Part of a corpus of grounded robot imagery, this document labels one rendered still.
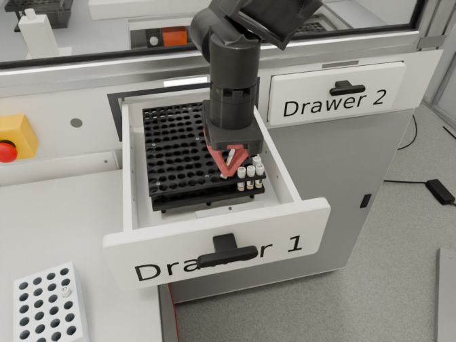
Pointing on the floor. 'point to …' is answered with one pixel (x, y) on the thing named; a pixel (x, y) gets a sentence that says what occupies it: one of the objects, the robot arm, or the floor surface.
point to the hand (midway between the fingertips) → (227, 171)
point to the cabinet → (49, 166)
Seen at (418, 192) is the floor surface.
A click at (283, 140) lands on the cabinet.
